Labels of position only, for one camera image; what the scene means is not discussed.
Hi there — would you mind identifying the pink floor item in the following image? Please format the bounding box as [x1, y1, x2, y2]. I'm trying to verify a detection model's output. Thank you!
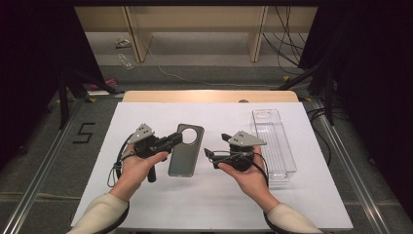
[90, 77, 119, 92]

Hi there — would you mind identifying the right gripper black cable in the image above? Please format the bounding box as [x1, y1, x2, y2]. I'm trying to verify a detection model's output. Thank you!
[213, 149, 271, 188]

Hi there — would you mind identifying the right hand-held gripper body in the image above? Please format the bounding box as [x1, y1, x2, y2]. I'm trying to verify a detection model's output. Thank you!
[211, 130, 268, 173]

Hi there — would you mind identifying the aluminium floor rail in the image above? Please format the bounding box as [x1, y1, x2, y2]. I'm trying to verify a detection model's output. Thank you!
[0, 97, 86, 234]
[311, 98, 392, 234]

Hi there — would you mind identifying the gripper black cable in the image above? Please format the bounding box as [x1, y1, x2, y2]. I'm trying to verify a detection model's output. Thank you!
[106, 134, 138, 189]
[213, 149, 271, 188]

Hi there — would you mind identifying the grey phone case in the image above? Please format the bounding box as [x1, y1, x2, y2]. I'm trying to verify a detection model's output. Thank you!
[168, 123, 206, 178]

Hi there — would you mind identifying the clear plastic tray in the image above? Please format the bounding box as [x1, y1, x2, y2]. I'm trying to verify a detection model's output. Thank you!
[249, 108, 298, 183]

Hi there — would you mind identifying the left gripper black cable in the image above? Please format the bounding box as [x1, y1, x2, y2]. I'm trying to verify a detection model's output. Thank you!
[106, 134, 138, 189]

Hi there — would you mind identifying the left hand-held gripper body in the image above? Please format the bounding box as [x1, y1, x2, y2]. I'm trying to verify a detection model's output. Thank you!
[127, 123, 170, 183]

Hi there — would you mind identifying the person's left hand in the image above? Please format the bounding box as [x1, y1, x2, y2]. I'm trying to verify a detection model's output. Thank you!
[109, 143, 170, 203]

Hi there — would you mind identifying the dark curtain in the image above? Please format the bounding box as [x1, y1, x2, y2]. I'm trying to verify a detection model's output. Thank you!
[0, 0, 107, 172]
[298, 0, 413, 223]

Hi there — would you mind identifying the wooden shelf unit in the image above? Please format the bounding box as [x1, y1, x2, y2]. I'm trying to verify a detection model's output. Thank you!
[73, 5, 319, 63]

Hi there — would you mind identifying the person's right hand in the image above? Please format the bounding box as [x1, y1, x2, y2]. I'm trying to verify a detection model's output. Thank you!
[217, 145, 281, 215]

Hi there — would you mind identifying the bundle of black cables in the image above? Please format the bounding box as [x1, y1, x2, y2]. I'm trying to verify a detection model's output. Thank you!
[262, 5, 314, 76]

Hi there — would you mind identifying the small grey floor item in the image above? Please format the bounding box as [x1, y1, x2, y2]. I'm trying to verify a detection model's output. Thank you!
[114, 37, 132, 50]

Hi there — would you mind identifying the white board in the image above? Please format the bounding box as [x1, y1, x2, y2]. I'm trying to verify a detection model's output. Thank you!
[70, 101, 355, 231]

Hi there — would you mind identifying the clear plastic packet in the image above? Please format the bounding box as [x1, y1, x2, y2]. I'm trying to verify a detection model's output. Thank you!
[117, 53, 134, 70]

